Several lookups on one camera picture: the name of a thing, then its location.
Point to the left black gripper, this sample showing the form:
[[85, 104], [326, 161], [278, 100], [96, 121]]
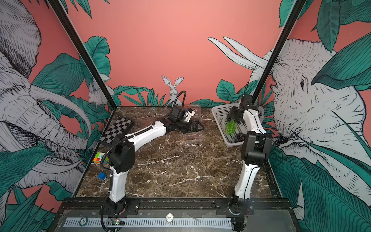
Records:
[[192, 129]]

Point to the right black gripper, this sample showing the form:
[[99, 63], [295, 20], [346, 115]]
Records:
[[233, 113]]

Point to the green grape bunch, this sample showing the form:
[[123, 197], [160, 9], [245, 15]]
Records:
[[231, 127]]

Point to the white plastic perforated basket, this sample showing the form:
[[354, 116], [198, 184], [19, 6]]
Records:
[[220, 114]]

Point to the clear plastic clamshell container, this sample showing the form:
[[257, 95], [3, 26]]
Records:
[[193, 112]]

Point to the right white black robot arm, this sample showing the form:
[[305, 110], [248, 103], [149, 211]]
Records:
[[254, 152]]

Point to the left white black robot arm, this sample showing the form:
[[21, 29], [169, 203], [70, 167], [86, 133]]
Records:
[[121, 157]]

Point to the black white checkerboard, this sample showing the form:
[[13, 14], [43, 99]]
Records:
[[119, 126]]

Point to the colourful rubik cube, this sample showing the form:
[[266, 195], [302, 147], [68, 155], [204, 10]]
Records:
[[98, 157]]

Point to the small blue cube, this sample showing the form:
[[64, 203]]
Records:
[[102, 176]]

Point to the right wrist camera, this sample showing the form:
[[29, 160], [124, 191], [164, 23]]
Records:
[[246, 102]]

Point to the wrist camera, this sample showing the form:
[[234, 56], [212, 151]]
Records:
[[177, 113], [246, 102]]

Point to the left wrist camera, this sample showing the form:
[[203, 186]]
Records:
[[177, 113]]

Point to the black front mounting rail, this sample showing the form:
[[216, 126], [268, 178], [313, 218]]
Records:
[[222, 206]]

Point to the right black frame post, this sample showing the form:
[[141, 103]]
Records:
[[293, 16]]

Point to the black frame post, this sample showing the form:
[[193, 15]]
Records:
[[76, 40], [293, 16]]

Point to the white slotted cable duct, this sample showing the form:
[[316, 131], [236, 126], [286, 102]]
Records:
[[133, 222]]

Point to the left black frame post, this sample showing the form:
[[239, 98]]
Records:
[[76, 40]]

